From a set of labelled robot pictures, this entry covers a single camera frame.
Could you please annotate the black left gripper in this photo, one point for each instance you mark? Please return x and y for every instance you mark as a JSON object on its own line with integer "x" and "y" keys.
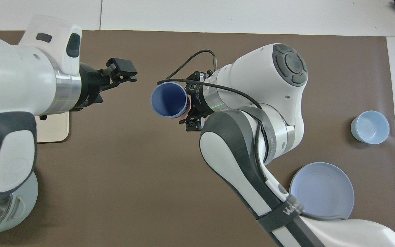
{"x": 89, "y": 87}

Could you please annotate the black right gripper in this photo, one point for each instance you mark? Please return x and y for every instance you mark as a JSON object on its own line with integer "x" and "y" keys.
{"x": 197, "y": 99}

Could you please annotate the pink cup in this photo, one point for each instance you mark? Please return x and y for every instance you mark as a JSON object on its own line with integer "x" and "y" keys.
{"x": 184, "y": 118}

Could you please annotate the blue ribbed cup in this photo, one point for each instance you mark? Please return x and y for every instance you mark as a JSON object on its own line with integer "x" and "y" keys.
{"x": 168, "y": 99}

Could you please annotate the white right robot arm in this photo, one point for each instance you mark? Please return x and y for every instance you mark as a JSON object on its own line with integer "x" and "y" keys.
{"x": 269, "y": 79}

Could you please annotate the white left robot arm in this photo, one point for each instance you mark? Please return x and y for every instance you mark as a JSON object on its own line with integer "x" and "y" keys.
{"x": 12, "y": 75}

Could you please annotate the cream tray with bear print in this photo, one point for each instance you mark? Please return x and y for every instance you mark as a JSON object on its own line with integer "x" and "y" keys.
{"x": 55, "y": 128}

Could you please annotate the brown table mat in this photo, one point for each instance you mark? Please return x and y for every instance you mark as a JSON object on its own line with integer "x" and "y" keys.
{"x": 132, "y": 171}

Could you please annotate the pale blue plate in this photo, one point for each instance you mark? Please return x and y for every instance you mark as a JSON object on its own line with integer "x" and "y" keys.
{"x": 321, "y": 188}

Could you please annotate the pale green cooking pot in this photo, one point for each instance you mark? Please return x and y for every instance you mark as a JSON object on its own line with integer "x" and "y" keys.
{"x": 26, "y": 199}

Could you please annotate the light blue bowl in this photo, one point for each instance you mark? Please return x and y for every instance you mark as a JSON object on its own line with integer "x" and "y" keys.
{"x": 370, "y": 127}

